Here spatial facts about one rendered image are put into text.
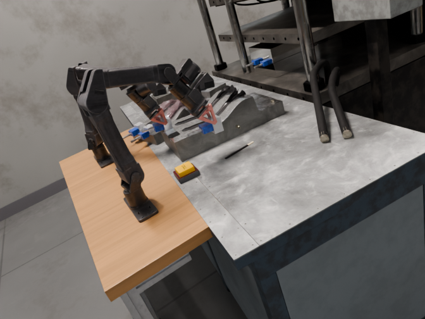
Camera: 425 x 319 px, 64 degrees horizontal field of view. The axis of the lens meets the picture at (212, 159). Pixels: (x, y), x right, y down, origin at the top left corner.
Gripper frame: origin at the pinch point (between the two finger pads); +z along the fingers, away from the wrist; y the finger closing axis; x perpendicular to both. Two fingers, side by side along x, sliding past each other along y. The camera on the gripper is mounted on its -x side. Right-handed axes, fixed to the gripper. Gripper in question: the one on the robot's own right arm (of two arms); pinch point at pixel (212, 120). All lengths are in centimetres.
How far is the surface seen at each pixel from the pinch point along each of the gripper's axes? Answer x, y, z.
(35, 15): 15, 255, -85
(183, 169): 20.3, -4.3, 2.4
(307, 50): -56, 22, 23
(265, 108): -20.4, 10.3, 19.8
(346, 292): 15, -50, 50
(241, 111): -12.0, 10.2, 12.1
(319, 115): -26.5, -15.8, 23.8
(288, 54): -67, 64, 39
